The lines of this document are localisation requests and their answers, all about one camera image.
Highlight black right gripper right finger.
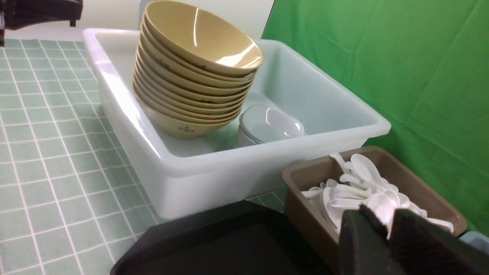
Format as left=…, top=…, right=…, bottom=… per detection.
left=359, top=204, right=489, bottom=275

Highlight grey robot base frame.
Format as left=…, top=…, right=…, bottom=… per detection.
left=0, top=0, right=83, bottom=47

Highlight large white plastic tub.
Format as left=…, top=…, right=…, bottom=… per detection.
left=83, top=28, right=391, bottom=220

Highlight stack of tan bowls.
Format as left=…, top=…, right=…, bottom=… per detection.
left=132, top=0, right=264, bottom=139

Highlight green backdrop cloth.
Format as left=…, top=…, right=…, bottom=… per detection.
left=262, top=0, right=489, bottom=235

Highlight black plastic serving tray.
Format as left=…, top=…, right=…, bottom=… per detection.
left=110, top=201, right=332, bottom=275

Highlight pile of white spoons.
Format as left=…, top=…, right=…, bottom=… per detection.
left=302, top=152, right=454, bottom=235

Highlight stack of white dishes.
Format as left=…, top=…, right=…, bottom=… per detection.
left=235, top=104, right=307, bottom=148

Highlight blue plastic chopstick bin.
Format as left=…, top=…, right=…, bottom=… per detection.
left=459, top=231, right=489, bottom=255

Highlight brown plastic spoon bin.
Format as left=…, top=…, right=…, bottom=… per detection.
left=282, top=146, right=468, bottom=275

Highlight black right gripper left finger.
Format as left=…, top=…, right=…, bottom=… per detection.
left=338, top=208, right=406, bottom=275

